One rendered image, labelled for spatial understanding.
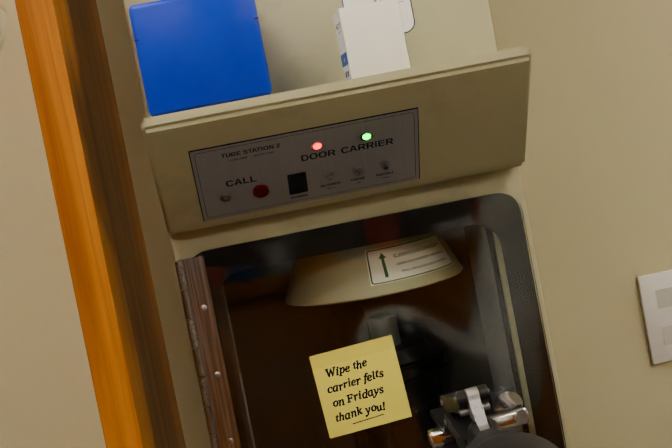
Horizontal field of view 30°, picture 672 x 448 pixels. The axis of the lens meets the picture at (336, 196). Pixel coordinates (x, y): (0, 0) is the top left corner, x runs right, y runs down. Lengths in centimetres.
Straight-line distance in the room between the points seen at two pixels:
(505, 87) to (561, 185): 57
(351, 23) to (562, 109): 61
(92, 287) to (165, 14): 23
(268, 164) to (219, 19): 13
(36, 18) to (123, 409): 32
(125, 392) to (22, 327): 55
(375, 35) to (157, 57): 18
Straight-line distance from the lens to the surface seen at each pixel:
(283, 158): 104
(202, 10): 101
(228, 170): 104
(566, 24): 162
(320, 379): 112
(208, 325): 111
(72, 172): 103
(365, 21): 105
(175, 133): 101
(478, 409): 96
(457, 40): 114
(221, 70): 101
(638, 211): 164
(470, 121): 106
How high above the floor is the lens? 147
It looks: 3 degrees down
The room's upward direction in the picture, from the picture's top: 11 degrees counter-clockwise
